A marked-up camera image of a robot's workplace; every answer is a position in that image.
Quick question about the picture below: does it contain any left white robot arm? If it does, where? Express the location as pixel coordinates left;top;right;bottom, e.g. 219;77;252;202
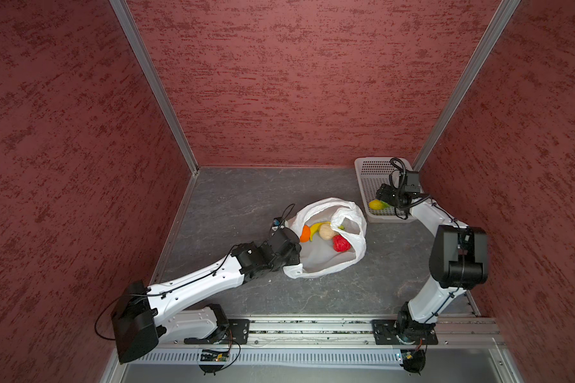
101;227;301;364

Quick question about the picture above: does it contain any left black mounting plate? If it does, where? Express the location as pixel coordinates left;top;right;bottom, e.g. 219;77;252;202
184;319;251;346

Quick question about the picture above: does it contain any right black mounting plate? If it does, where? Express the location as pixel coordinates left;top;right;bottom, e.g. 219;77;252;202
371;319;439;347

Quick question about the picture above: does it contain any black mounting plate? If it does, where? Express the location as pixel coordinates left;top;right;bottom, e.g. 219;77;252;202
371;319;439;347
184;319;251;346

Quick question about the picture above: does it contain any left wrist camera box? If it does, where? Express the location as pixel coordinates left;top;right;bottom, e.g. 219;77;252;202
270;204;295;233

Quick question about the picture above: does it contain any white plastic bag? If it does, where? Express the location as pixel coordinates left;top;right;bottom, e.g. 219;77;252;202
283;197;367;279

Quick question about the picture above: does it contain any perforated metal cable tray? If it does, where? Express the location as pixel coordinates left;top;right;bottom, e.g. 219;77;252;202
133;348;403;370

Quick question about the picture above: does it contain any orange fruit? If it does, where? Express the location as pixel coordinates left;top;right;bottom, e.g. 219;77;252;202
300;225;311;243

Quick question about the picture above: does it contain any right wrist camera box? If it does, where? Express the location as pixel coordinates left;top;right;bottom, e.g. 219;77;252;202
389;157;421;194

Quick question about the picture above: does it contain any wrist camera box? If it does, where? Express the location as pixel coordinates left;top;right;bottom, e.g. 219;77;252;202
270;204;295;233
389;157;421;194

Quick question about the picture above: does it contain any left aluminium corner post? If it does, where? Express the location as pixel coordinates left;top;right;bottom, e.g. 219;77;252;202
110;0;200;176

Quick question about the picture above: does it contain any red apple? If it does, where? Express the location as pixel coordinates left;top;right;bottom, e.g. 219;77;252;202
332;235;351;253

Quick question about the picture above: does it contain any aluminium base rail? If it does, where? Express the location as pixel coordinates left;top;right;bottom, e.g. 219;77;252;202
152;311;506;349

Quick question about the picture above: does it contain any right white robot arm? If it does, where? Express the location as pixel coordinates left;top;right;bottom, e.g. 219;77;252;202
369;184;489;345

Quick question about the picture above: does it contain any white perforated plastic basket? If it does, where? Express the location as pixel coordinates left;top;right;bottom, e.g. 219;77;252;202
354;156;420;224

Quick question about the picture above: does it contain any right aluminium corner post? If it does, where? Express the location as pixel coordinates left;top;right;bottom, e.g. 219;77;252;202
412;0;521;171

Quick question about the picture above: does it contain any aluminium corner post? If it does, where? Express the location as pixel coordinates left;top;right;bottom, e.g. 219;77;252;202
110;0;200;176
412;0;521;171

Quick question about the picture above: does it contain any yellow lemon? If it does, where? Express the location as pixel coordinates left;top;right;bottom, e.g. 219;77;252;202
368;199;384;211

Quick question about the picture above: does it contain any yellow banana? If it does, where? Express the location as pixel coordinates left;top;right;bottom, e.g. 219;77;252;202
309;221;330;241

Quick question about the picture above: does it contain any pale peach fruit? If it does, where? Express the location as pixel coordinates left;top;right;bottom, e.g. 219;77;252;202
318;223;338;240

